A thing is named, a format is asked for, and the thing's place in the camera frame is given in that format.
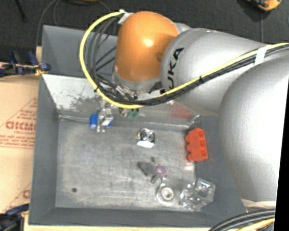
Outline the silver and white round knob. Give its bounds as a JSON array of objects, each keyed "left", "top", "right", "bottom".
[{"left": 135, "top": 127, "right": 157, "bottom": 150}]

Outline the grey and purple small toy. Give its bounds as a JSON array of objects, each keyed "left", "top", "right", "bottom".
[{"left": 135, "top": 155, "right": 171, "bottom": 186}]

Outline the silver metal ring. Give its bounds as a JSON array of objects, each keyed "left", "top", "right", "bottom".
[{"left": 154, "top": 183, "right": 179, "bottom": 207}]

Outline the grey metal bin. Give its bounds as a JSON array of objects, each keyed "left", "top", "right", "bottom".
[{"left": 22, "top": 24, "right": 267, "bottom": 231}]

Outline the clear plastic block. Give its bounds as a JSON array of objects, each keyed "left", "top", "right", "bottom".
[{"left": 177, "top": 176, "right": 217, "bottom": 213}]

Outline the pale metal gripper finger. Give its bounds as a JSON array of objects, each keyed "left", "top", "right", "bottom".
[
  {"left": 95, "top": 112, "right": 106, "bottom": 134},
  {"left": 104, "top": 113, "right": 115, "bottom": 129}
]

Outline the orange-red toy building block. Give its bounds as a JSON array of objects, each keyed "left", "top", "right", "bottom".
[{"left": 182, "top": 126, "right": 212, "bottom": 164}]

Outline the brown cardboard board, red print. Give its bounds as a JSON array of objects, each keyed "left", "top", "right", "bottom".
[{"left": 0, "top": 61, "right": 45, "bottom": 219}]

